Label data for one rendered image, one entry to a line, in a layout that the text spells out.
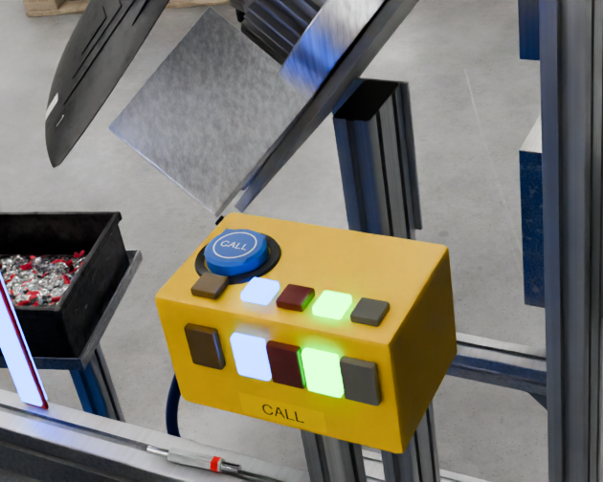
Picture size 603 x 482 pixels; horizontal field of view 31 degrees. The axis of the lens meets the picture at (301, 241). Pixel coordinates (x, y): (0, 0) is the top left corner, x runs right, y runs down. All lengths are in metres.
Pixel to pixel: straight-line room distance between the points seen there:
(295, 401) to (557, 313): 0.59
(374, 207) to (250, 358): 0.58
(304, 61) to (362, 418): 0.43
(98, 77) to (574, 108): 0.49
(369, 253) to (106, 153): 2.54
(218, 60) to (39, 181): 2.13
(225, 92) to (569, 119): 0.33
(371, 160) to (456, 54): 2.24
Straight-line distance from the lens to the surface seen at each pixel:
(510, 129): 2.96
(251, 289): 0.64
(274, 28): 1.02
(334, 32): 0.96
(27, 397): 0.95
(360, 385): 0.62
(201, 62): 1.03
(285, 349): 0.63
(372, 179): 1.19
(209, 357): 0.67
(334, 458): 0.74
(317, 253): 0.67
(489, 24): 3.58
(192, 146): 1.02
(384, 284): 0.64
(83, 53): 1.21
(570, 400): 1.29
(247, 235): 0.68
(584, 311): 1.20
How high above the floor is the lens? 1.46
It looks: 34 degrees down
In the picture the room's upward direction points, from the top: 10 degrees counter-clockwise
